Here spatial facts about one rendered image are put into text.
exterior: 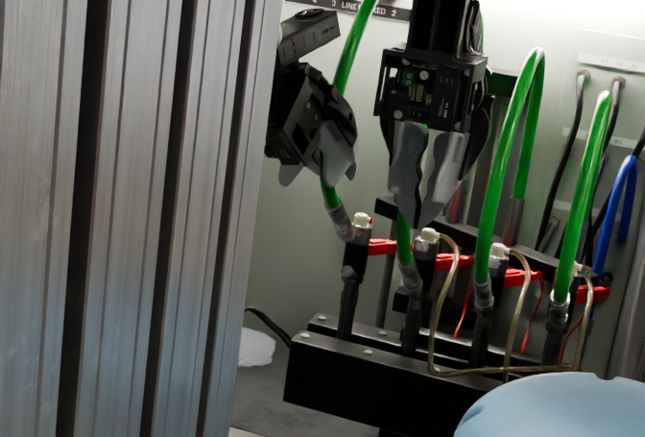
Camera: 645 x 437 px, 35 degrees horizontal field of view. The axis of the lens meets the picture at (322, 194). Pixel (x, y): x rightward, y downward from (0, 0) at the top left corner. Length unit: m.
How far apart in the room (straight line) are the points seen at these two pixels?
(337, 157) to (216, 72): 0.72
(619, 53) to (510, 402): 0.96
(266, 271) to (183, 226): 1.31
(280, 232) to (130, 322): 1.31
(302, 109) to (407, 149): 0.11
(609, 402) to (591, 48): 0.94
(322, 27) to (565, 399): 0.55
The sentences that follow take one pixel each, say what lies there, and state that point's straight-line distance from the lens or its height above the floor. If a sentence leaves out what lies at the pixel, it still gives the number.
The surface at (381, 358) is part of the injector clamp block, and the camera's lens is 1.19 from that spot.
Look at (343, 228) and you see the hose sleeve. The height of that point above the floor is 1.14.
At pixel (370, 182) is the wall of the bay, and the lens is 1.47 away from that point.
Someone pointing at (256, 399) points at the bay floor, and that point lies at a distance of 1.39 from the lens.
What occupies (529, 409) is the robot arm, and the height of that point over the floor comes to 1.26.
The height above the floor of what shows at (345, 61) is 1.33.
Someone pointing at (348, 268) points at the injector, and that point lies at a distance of 1.18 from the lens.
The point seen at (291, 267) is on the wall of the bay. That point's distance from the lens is 1.54.
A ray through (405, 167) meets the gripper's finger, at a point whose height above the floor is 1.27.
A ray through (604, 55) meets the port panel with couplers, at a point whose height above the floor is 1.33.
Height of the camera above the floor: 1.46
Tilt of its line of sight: 15 degrees down
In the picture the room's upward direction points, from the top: 8 degrees clockwise
